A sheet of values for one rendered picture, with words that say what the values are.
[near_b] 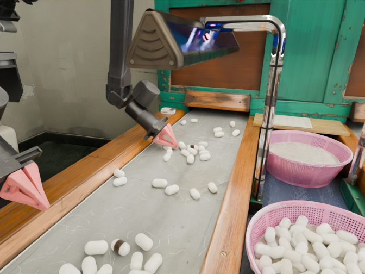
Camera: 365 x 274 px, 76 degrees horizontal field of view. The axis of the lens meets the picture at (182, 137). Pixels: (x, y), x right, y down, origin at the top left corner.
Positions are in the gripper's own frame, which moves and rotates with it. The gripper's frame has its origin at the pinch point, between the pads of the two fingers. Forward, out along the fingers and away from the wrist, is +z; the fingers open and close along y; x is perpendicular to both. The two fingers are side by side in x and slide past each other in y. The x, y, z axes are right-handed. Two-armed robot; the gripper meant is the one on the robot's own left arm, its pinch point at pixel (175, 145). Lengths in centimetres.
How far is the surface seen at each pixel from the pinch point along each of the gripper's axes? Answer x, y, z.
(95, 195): 7.2, -28.4, -6.2
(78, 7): 40, 125, -142
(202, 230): -9.3, -31.0, 14.6
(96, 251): -0.9, -42.5, 1.8
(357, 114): -41, 36, 43
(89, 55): 68, 125, -115
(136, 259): -5.8, -42.1, 7.1
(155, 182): -1.7, -21.3, 2.3
